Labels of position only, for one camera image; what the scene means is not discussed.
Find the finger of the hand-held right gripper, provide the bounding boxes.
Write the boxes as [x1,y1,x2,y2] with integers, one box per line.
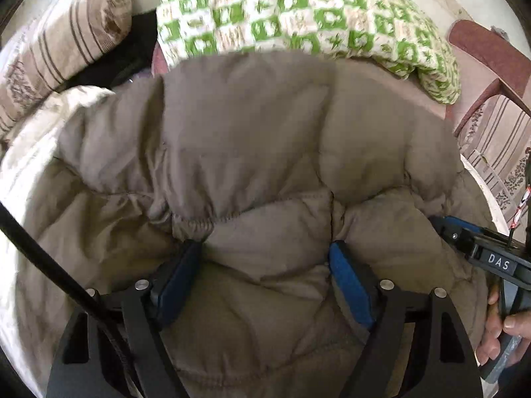
[429,215,485,258]

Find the wooden armchair striped cushion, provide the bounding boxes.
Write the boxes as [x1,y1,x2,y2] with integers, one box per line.
[448,20,531,137]

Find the green white patterned quilt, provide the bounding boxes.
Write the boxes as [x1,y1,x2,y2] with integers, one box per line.
[155,0,463,106]

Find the striped beige pillow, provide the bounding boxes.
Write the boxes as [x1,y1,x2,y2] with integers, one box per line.
[456,91,531,220]
[0,0,133,137]

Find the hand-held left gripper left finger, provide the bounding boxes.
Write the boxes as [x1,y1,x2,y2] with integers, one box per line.
[45,240,204,398]

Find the dark cloth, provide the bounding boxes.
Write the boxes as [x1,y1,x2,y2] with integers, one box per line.
[70,10,160,90]

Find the person's right hand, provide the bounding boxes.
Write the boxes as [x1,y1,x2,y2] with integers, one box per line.
[475,290,531,369]

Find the white rod with red band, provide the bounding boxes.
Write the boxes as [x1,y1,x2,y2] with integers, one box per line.
[508,186,531,243]

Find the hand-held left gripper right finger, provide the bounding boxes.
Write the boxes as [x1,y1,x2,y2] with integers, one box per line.
[328,239,484,398]

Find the grey puffer jacket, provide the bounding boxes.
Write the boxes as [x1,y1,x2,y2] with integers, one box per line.
[14,50,498,398]

